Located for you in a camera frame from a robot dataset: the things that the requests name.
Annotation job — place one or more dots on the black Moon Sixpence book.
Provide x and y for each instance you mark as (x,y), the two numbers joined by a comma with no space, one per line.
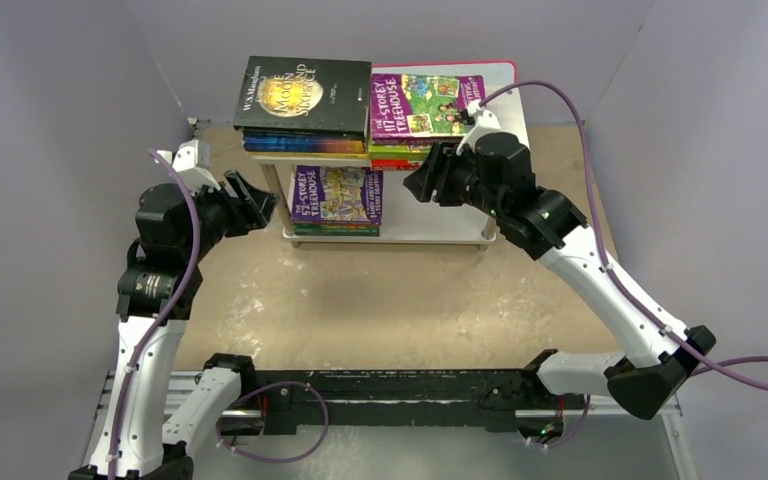
(322,96)

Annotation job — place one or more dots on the yellow book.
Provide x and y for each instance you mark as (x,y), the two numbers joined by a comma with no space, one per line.
(307,156)

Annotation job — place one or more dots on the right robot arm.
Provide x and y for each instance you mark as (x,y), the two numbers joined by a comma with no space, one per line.
(496,177)

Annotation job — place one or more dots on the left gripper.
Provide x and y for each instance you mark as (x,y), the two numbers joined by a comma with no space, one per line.
(245,217)

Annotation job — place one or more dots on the black aluminium base frame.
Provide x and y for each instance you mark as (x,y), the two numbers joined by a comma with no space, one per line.
(498,400)

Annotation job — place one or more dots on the dark green Treehouse book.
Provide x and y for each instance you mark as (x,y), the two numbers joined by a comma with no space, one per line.
(338,233)

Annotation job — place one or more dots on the Jane Eyre book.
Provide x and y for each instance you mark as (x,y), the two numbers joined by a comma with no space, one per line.
(307,145)

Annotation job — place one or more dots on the orange Treehouse book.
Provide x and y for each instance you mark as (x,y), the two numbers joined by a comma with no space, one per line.
(335,226)

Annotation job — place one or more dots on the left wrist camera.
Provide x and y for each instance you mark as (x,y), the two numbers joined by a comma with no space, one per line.
(192,163)

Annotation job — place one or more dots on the Nineteen Eighty-Four blue book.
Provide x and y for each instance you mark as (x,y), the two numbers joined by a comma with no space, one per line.
(303,134)

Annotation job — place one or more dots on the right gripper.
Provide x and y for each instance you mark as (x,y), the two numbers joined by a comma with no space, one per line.
(441,183)

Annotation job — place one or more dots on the white two-tier metal shelf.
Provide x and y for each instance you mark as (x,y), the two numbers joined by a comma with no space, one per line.
(405,220)

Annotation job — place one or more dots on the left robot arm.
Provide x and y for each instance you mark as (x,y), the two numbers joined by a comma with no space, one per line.
(177,229)

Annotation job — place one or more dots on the purple Treehouse book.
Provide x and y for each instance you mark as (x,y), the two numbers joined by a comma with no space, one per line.
(337,195)

